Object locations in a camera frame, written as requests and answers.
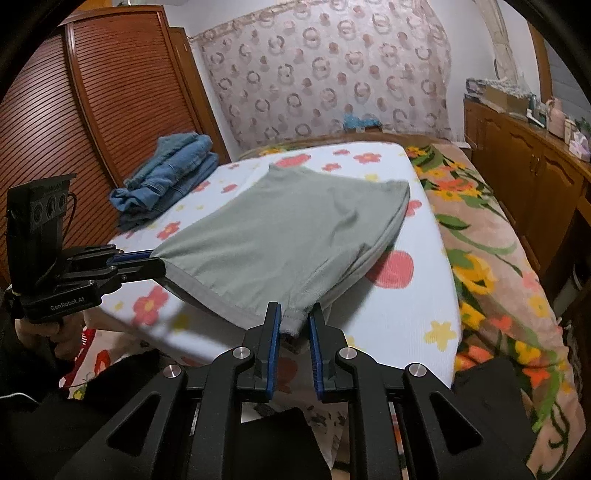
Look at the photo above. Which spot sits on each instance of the grey waste bin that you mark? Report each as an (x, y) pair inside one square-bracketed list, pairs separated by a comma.
[(565, 290)]

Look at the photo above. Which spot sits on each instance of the pink thermos jug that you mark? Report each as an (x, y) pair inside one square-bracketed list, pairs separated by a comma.
[(555, 117)]

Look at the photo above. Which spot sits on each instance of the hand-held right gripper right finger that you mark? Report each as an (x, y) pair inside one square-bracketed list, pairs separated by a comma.
[(316, 355)]

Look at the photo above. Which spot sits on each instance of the grey t-shirt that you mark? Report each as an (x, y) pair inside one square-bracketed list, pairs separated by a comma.
[(286, 240)]

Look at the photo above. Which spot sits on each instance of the cardboard box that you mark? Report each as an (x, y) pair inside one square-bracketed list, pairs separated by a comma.
[(505, 99)]

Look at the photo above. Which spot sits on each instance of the person's black trousers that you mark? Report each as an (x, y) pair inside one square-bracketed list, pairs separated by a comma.
[(489, 397)]

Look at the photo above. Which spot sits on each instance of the grey window blind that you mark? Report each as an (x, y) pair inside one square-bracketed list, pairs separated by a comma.
[(570, 78)]

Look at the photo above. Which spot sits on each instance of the purple patterned bag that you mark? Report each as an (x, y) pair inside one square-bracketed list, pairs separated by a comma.
[(474, 87)]

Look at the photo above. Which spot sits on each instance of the wooden slatted wardrobe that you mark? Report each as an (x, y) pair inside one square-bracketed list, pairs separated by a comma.
[(115, 115)]

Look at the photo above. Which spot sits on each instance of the wooden sideboard cabinet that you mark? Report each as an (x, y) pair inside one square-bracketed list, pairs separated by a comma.
[(521, 175)]

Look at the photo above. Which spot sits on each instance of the tied pale curtain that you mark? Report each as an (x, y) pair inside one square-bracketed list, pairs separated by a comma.
[(501, 41)]

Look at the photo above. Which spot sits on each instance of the white jar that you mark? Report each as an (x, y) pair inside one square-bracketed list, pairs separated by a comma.
[(570, 131)]

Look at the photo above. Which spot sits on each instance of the small green plant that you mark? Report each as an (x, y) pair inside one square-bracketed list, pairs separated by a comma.
[(584, 125)]

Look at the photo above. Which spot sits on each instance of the person's left hand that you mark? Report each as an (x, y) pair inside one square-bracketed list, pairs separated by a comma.
[(71, 339)]

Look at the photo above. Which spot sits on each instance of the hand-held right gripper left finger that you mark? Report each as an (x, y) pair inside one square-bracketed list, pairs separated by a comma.
[(274, 350)]

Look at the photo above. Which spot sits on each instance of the white flowered cloth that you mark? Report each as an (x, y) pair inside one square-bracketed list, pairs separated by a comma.
[(406, 323)]

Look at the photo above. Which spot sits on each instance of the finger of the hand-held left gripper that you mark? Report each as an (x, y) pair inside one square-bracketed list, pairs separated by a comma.
[(136, 256), (143, 270)]

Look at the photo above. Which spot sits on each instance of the pink tissue box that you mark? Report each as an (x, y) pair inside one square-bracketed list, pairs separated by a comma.
[(581, 147)]

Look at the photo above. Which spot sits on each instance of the box with blue items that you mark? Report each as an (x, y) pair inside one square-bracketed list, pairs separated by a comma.
[(360, 121)]

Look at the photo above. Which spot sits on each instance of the light blue folded jeans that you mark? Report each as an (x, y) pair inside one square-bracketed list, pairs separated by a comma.
[(184, 147)]

